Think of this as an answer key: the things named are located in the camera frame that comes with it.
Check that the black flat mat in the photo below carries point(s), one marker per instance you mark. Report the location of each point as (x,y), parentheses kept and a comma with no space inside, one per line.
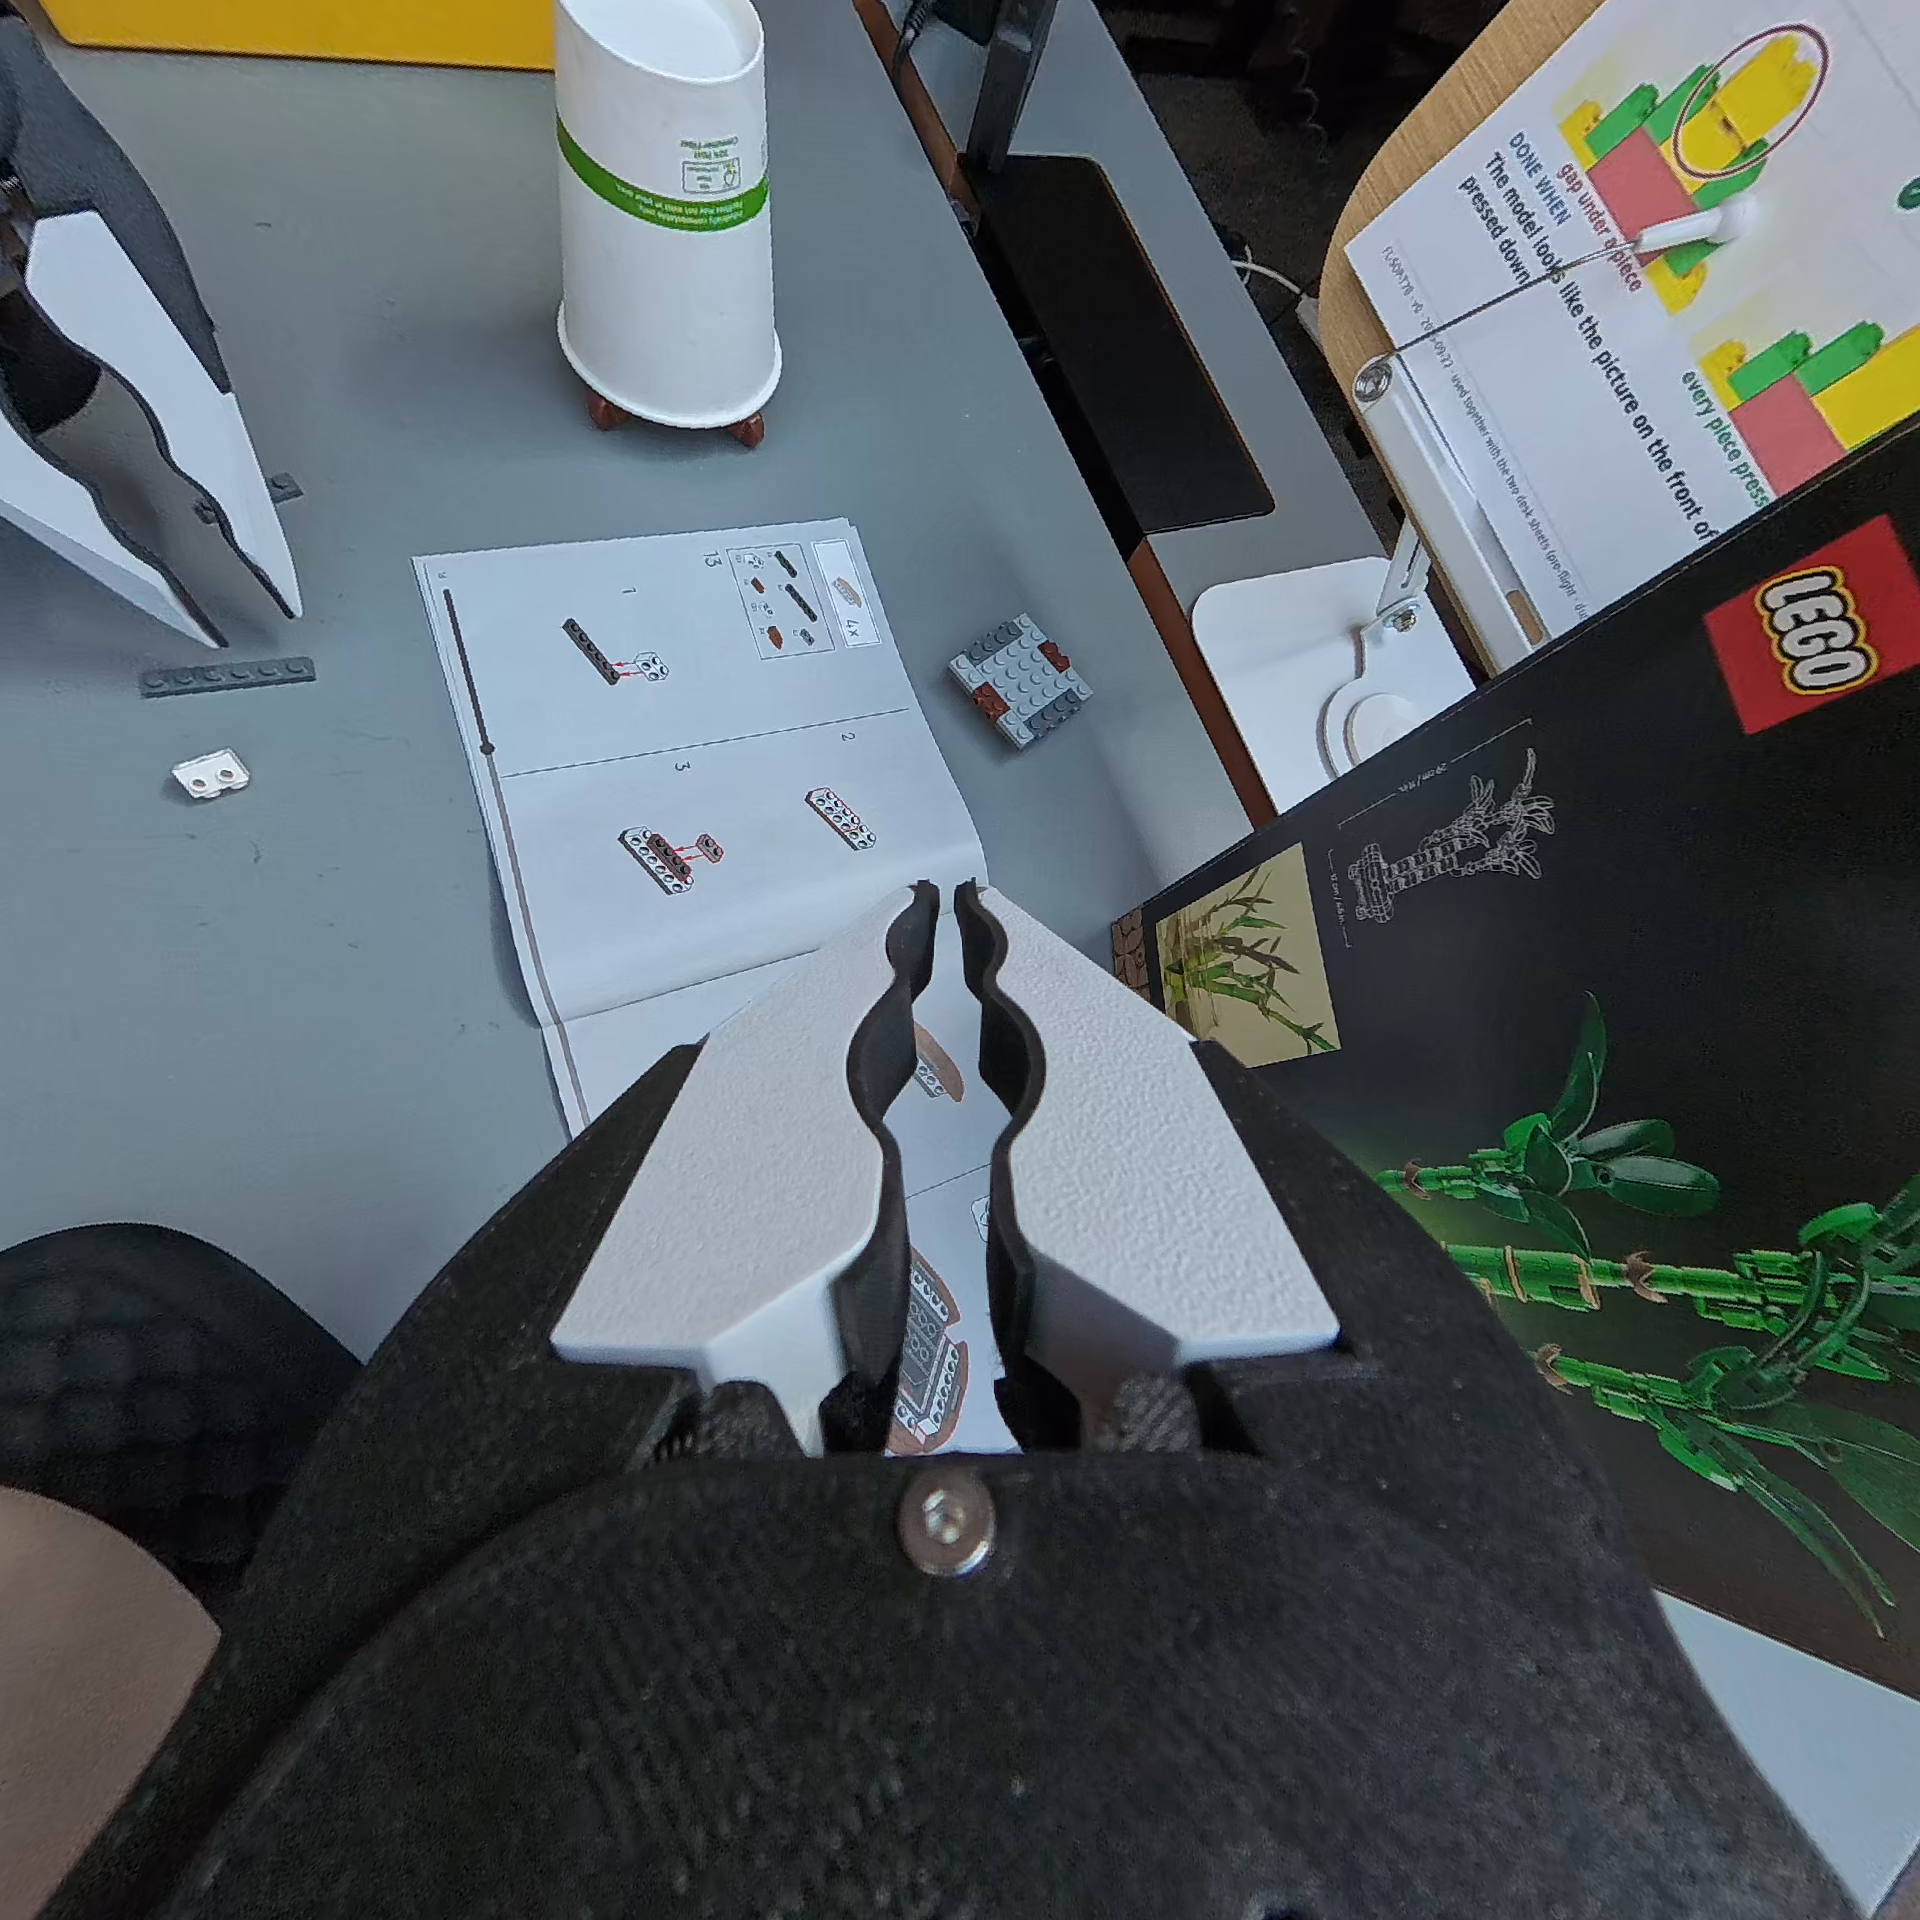
(1125,345)

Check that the small white lego plate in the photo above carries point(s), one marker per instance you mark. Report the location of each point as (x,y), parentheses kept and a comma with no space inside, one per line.
(210,777)

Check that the person's leg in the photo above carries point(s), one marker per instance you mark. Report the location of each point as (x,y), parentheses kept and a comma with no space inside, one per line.
(74,1724)

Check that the long dark grey lego plate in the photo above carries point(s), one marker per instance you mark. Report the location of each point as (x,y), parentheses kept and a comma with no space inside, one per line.
(225,677)

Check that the lego instruction booklet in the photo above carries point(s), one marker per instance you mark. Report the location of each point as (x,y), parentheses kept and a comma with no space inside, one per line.
(674,855)

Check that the white paper cup green band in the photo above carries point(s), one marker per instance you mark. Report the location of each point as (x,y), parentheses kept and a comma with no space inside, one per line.
(660,300)

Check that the person's black shorts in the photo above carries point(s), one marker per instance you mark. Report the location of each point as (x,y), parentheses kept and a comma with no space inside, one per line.
(151,1380)

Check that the printed task sheet on stand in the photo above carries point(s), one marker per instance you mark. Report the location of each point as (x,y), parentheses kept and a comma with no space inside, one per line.
(1440,135)

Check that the grey and brown lego assembly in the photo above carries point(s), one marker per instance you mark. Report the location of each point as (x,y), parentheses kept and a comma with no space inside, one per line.
(1021,683)

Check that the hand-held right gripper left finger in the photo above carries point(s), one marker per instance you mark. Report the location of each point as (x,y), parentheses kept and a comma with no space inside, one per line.
(751,1201)

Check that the black lego box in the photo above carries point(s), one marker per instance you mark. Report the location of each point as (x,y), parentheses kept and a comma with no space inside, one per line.
(1574,1051)

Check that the stacked yellow plastic bins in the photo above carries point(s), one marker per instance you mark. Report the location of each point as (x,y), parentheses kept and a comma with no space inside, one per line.
(300,30)

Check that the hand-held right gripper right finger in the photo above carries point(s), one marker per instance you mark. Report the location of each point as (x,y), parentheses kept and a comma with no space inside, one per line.
(1154,1170)

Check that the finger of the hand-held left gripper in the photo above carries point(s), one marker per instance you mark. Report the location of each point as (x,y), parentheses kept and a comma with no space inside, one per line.
(180,390)
(91,511)

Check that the black stand post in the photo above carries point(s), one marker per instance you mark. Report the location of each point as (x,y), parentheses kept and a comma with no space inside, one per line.
(1008,74)

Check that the white stand base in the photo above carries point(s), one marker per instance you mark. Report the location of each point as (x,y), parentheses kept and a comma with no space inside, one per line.
(1291,660)

